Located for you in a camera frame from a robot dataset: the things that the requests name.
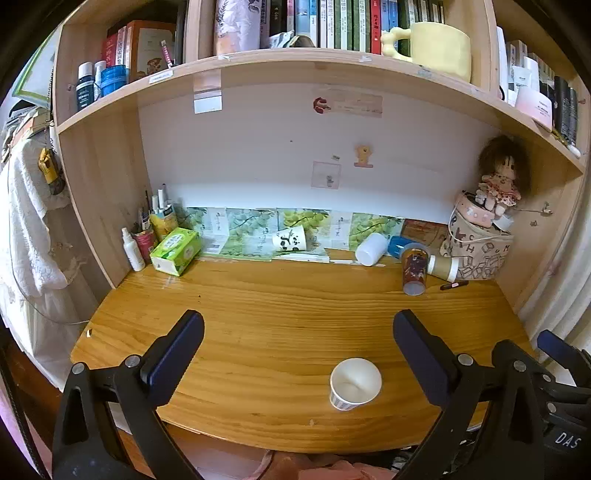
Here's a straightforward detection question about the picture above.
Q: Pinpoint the white panda mug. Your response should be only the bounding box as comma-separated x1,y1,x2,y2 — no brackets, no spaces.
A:
271,224,308,253

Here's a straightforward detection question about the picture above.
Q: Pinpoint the white spray bottle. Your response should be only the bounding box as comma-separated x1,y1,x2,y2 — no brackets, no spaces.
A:
121,227,147,272

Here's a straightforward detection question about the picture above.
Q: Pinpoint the pink round box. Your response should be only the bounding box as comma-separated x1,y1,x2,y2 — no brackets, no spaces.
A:
454,189,498,228

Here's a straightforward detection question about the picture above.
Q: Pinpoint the yellow mug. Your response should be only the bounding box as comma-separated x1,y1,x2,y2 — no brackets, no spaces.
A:
380,21,473,84

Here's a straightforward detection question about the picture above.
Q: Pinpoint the small white bottle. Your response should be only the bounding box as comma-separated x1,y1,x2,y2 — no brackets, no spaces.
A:
93,59,108,101

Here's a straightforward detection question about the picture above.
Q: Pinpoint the green tissue box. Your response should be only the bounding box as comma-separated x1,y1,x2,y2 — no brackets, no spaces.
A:
150,228,203,277

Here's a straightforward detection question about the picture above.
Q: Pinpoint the white plastic cup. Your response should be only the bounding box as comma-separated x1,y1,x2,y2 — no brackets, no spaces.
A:
355,232,388,267

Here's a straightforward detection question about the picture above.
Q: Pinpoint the leaf printed paper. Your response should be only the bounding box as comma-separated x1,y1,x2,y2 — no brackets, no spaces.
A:
177,206,405,264

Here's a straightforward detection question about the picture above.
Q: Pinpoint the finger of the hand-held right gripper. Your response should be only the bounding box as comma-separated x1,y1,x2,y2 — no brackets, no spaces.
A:
537,329,591,389

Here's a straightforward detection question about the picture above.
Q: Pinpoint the white paper cup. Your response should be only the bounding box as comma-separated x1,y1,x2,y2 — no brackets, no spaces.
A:
329,357,383,412

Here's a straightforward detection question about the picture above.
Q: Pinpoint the blue jar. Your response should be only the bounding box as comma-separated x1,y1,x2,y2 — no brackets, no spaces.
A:
100,65,129,97

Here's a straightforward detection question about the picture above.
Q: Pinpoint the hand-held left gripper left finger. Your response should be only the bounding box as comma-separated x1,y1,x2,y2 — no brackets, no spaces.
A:
52,309,205,480

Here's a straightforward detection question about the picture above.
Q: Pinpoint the white lace cloth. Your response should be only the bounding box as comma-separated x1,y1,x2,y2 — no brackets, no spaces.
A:
0,137,89,389

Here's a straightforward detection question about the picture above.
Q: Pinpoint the pink white jar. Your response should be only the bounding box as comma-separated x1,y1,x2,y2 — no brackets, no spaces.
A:
515,86,554,130

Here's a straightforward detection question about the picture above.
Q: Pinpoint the red pen holder can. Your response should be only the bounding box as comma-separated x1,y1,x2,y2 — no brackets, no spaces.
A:
131,225,159,265

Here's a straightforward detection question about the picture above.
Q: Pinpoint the wooden bookshelf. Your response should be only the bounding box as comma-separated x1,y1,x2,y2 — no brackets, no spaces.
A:
50,0,588,324

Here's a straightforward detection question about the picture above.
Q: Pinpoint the orange books group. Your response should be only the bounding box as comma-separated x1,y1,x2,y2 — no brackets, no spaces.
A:
102,20,180,85

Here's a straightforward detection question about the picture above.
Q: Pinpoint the pink cloth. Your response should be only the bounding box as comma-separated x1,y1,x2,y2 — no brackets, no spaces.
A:
259,451,399,480

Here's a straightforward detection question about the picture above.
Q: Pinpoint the printed drawstring bag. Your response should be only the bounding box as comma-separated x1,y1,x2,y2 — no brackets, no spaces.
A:
438,214,515,281

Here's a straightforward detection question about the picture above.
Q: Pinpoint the brown-haired doll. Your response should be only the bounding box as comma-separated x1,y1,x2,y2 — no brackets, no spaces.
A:
475,134,532,218

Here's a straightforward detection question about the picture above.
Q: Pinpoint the taped paper label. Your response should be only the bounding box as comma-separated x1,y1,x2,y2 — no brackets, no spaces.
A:
192,71,223,115

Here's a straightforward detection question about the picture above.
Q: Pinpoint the dark bottle white cap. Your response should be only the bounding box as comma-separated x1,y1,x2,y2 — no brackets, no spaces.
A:
76,62,97,112

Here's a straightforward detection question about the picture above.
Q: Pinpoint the yellow box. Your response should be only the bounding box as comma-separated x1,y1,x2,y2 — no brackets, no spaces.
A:
150,205,180,244

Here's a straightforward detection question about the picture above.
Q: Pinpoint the brown booklet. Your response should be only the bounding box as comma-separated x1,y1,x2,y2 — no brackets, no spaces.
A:
401,220,450,251

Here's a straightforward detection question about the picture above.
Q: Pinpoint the red printed cup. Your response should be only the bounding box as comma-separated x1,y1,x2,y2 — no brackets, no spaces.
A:
400,246,431,296

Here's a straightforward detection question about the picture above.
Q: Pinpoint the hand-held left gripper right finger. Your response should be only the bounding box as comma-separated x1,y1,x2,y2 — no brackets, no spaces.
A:
392,309,549,480

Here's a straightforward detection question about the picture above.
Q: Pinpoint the row of boxes and bottles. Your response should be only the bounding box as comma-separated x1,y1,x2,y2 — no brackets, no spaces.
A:
496,27,581,158

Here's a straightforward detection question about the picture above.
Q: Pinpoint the row of books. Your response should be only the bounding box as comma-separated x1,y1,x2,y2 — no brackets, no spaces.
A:
214,0,447,54

